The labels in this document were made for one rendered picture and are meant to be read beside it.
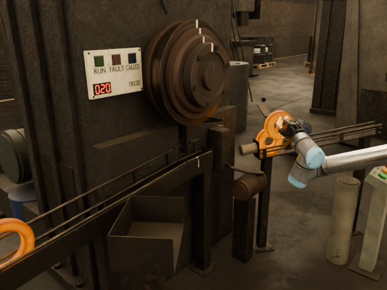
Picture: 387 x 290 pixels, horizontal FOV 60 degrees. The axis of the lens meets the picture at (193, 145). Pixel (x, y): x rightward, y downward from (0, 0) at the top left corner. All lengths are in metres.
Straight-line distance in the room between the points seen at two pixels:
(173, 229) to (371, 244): 1.22
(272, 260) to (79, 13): 1.66
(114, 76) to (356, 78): 3.08
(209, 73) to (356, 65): 2.75
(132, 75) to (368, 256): 1.60
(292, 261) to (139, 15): 1.59
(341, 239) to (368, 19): 2.53
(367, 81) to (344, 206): 2.21
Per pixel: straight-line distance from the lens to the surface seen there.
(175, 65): 1.40
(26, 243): 1.25
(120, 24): 1.44
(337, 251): 2.18
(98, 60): 1.35
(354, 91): 4.07
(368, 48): 4.01
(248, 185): 1.83
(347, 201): 2.01
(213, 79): 1.49
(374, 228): 2.09
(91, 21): 1.36
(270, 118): 1.77
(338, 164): 1.65
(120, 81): 1.41
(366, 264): 2.22
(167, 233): 1.27
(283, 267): 2.13
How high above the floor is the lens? 1.31
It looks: 19 degrees down
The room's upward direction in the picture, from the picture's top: 1 degrees counter-clockwise
